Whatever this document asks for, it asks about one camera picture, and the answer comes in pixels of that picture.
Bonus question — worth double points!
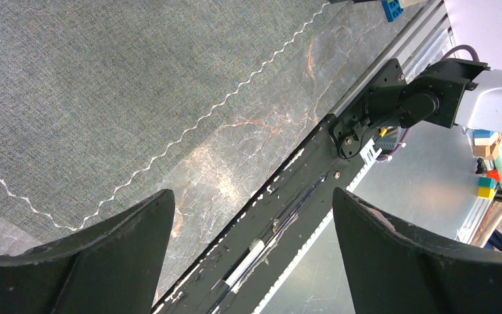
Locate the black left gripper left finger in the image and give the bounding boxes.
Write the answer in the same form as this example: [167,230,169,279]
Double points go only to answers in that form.
[0,189,175,313]

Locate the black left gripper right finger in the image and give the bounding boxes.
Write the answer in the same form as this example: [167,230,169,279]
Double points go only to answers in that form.
[332,188,502,313]

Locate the grey cloth napkin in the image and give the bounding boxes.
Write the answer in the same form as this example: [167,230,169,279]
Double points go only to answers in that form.
[0,1,343,236]

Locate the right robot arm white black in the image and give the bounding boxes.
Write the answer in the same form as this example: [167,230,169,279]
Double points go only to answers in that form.
[330,58,502,160]

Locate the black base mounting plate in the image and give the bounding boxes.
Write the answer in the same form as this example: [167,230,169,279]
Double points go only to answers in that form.
[152,103,380,313]

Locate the background clutter of toys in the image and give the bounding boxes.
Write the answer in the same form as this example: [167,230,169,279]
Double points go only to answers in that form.
[456,129,502,254]

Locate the blue toy brick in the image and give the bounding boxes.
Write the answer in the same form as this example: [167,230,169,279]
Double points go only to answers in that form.
[381,0,403,22]

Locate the white toy piece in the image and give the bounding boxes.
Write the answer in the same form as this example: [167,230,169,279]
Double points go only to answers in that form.
[399,0,425,9]

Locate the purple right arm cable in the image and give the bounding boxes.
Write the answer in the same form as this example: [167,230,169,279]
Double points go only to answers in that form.
[374,44,480,164]

